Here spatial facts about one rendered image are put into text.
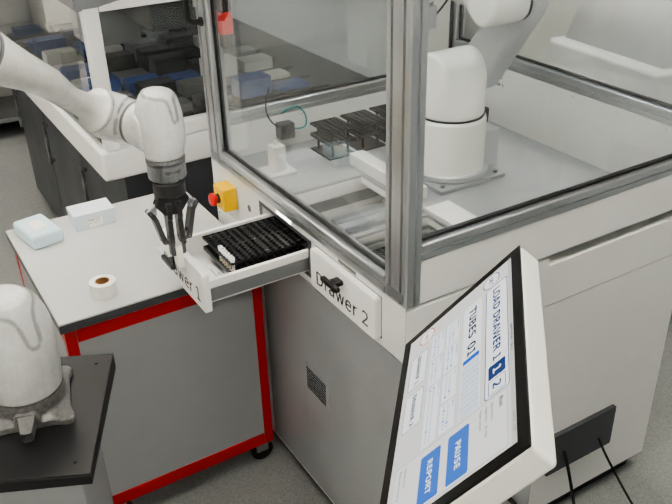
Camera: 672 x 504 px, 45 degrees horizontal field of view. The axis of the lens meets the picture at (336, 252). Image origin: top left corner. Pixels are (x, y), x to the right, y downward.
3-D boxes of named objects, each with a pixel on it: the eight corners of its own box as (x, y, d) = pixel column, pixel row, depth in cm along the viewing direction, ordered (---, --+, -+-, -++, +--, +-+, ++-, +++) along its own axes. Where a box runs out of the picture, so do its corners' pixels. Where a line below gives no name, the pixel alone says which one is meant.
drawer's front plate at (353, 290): (375, 340, 185) (374, 300, 180) (311, 285, 207) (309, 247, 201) (381, 338, 186) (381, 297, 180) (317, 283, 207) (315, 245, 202)
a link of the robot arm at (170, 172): (191, 157, 184) (193, 180, 187) (176, 144, 191) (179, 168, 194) (152, 166, 180) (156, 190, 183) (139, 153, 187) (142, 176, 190)
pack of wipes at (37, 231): (65, 240, 243) (62, 227, 241) (34, 251, 238) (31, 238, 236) (44, 224, 253) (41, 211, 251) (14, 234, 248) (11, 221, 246)
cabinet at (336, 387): (400, 606, 218) (405, 367, 179) (235, 399, 295) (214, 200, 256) (642, 467, 260) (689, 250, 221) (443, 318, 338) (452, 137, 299)
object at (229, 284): (209, 303, 197) (207, 282, 194) (170, 260, 217) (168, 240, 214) (348, 258, 215) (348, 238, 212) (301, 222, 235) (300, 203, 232)
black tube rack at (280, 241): (232, 286, 204) (230, 263, 201) (204, 257, 217) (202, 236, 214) (309, 261, 214) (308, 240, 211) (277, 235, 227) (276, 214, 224)
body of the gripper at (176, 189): (156, 187, 184) (161, 224, 188) (191, 179, 187) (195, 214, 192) (144, 176, 189) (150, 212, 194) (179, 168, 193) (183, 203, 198)
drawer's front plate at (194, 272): (206, 314, 196) (201, 275, 191) (163, 264, 218) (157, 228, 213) (213, 312, 197) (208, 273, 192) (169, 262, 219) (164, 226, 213)
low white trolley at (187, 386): (107, 537, 241) (58, 325, 204) (52, 420, 287) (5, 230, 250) (279, 461, 267) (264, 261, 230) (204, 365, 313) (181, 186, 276)
